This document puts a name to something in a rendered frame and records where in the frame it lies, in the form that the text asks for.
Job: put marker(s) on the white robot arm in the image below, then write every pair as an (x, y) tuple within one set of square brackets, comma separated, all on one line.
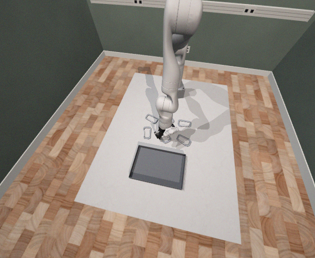
[(180, 17)]

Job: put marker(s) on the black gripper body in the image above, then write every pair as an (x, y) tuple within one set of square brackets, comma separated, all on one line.
[(161, 130)]

